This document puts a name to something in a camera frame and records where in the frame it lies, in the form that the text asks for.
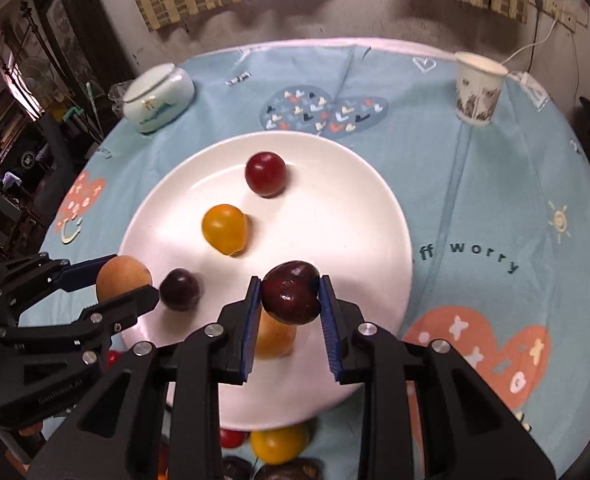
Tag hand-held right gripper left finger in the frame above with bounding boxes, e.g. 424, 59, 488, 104
27, 276, 263, 480

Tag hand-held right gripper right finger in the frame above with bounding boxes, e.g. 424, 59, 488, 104
317, 275, 558, 480

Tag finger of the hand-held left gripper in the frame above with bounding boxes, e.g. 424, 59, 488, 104
0, 254, 120, 328
0, 284, 160, 367

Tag pale tan round fruit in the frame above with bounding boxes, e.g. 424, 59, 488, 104
96, 255, 153, 306

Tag dark purple plum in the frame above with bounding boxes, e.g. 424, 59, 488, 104
260, 260, 323, 326
159, 268, 200, 312
222, 456, 254, 480

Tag white oval plate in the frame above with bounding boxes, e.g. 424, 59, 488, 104
117, 131, 416, 432

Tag large dark water chestnut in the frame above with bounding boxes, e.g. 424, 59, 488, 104
253, 457, 322, 480

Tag yellow tomato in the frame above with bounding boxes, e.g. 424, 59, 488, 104
201, 203, 250, 257
250, 422, 310, 465

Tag clear plastic bag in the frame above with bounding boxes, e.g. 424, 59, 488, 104
107, 82, 128, 111

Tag white ceramic lidded jar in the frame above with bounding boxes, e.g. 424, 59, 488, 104
123, 62, 194, 134

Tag standing fan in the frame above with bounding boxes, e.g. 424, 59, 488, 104
15, 55, 56, 121

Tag light blue printed tablecloth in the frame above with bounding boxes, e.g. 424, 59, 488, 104
40, 37, 590, 480

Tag dark wooden cabinet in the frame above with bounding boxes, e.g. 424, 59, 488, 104
30, 0, 140, 126

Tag printed paper cup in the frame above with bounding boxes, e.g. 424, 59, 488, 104
454, 51, 510, 127

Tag white charger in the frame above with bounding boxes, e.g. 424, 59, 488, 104
507, 71, 550, 111

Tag white cable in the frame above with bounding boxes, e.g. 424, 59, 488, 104
497, 15, 560, 68

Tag black cable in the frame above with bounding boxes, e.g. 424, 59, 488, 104
527, 0, 544, 75

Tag wall power outlet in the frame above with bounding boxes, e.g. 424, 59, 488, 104
529, 0, 590, 28

